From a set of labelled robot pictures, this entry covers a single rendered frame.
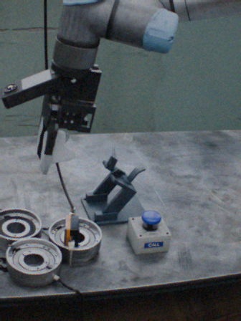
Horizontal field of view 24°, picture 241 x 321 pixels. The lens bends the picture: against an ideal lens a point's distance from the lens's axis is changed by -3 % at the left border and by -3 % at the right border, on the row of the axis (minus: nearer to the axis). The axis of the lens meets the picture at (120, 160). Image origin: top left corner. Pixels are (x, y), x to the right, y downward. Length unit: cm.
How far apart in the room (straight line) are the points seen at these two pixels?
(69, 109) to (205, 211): 47
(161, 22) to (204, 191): 57
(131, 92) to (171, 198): 156
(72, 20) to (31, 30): 169
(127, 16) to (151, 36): 5
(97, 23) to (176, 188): 57
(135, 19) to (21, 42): 174
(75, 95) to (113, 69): 177
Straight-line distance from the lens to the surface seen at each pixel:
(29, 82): 99
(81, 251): 108
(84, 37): 93
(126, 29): 91
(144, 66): 279
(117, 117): 287
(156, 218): 112
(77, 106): 98
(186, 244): 119
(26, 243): 110
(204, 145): 158
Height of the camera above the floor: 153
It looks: 30 degrees down
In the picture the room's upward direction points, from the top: 7 degrees clockwise
